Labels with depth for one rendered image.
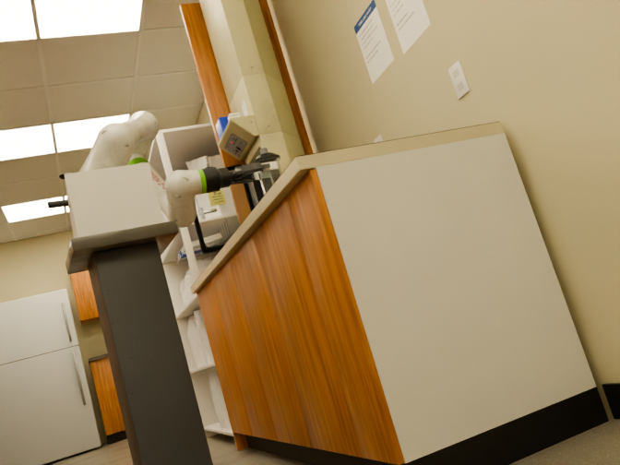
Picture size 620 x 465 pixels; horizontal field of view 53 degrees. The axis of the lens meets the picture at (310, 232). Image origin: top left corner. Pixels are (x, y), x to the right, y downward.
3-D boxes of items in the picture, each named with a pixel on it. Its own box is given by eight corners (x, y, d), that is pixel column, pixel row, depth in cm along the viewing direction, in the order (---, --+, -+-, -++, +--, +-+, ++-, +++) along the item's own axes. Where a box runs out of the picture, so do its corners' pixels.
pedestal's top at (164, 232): (73, 251, 181) (70, 238, 182) (67, 274, 209) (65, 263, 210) (179, 232, 195) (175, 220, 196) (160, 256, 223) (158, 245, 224)
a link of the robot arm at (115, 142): (101, 118, 206) (138, 103, 257) (82, 160, 210) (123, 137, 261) (137, 136, 208) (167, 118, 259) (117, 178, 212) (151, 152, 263)
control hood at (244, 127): (244, 160, 310) (238, 142, 312) (259, 134, 280) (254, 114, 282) (221, 163, 306) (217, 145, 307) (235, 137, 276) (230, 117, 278)
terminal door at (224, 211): (264, 239, 301) (242, 163, 308) (202, 254, 293) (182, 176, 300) (263, 240, 302) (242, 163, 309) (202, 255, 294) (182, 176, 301)
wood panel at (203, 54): (336, 236, 324) (265, 1, 348) (338, 234, 321) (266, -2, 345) (248, 256, 306) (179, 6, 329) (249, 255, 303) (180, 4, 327)
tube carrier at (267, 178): (289, 212, 243) (275, 162, 247) (297, 205, 233) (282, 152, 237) (263, 217, 239) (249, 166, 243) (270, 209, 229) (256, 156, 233)
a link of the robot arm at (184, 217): (127, 167, 244) (153, 159, 251) (130, 190, 252) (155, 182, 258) (175, 212, 224) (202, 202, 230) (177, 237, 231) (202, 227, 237)
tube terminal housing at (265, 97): (315, 238, 311) (274, 100, 324) (338, 220, 282) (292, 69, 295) (268, 249, 302) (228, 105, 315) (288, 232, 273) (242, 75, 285)
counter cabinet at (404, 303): (345, 412, 364) (303, 267, 379) (609, 421, 177) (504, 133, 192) (237, 450, 339) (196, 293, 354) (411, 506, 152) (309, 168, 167)
